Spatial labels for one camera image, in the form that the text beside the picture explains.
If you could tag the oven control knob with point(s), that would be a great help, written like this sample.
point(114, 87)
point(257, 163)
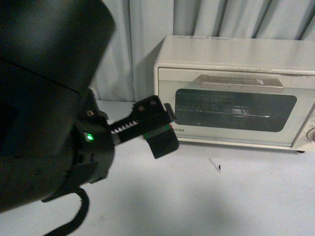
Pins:
point(311, 135)

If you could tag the white toaster oven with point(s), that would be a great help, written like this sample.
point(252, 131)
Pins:
point(270, 56)

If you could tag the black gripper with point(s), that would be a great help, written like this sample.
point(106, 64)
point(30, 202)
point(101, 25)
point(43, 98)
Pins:
point(94, 146)

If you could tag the white glass oven door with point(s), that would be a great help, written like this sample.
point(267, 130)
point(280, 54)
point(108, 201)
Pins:
point(255, 108)

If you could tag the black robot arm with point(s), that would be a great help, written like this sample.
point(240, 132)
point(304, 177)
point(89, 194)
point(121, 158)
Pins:
point(53, 137)

